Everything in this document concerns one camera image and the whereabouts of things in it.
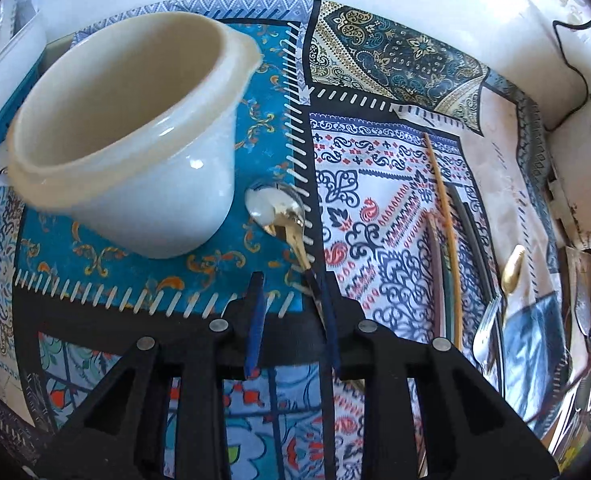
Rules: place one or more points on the blue plastic basket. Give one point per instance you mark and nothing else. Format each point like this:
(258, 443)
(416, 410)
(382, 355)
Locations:
(5, 110)

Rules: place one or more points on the patterned patchwork tablecloth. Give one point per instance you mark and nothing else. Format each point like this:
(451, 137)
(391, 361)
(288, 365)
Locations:
(375, 200)

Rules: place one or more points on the hammered metal cleaver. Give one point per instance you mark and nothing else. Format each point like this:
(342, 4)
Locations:
(585, 310)

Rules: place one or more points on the silver fork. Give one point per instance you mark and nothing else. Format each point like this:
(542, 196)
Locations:
(486, 335)

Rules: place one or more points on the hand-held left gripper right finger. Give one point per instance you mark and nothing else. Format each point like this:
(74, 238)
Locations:
(331, 330)

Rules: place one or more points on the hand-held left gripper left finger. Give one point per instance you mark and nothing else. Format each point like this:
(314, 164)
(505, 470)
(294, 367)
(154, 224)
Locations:
(255, 330)

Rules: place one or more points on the wooden cutting board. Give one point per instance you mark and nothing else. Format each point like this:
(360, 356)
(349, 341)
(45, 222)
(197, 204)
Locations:
(571, 272)

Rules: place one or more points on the white container with carrot print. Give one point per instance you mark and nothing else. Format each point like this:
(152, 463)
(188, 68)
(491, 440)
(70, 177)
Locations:
(5, 55)

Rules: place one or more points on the dark grey chopstick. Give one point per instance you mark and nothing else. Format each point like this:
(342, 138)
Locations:
(470, 230)

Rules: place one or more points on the wooden chopstick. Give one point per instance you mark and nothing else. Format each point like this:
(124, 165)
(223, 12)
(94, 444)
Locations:
(445, 230)

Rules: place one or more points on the white plastic cup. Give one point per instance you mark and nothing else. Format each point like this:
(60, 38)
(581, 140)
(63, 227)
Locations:
(175, 185)

